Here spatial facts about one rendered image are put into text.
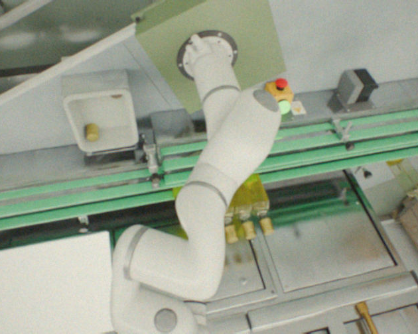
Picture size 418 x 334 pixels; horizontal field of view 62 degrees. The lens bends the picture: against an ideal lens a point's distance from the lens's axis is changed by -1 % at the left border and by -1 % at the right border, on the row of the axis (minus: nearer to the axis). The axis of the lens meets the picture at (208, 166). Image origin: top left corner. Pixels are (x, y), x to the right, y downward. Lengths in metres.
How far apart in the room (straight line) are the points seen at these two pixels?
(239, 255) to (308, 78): 0.62
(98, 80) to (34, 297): 0.66
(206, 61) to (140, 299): 0.52
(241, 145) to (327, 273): 0.80
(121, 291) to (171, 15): 0.58
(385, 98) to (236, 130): 0.88
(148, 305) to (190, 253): 0.13
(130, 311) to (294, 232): 0.81
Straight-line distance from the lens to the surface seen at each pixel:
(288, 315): 1.16
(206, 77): 0.81
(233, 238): 1.05
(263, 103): 0.66
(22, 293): 1.23
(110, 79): 0.99
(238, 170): 0.58
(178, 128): 1.09
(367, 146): 1.32
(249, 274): 1.17
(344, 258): 1.32
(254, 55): 0.96
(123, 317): 0.63
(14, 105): 1.12
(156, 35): 0.86
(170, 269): 0.54
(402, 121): 1.36
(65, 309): 1.18
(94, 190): 1.12
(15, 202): 1.18
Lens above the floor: 1.55
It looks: 34 degrees down
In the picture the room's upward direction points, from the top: 164 degrees clockwise
